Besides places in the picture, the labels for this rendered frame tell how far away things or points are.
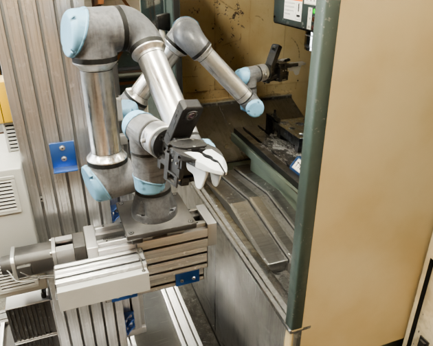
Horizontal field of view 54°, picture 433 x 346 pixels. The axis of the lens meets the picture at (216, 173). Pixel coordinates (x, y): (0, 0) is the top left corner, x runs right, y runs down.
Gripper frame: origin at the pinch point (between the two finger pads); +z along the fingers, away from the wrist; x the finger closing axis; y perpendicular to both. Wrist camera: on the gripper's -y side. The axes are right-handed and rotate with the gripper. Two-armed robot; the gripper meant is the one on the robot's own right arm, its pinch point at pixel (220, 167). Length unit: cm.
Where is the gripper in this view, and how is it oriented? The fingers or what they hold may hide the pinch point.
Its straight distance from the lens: 75.2
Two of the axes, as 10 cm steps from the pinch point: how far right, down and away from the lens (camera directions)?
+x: -8.1, 1.3, -5.7
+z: 5.7, 3.6, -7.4
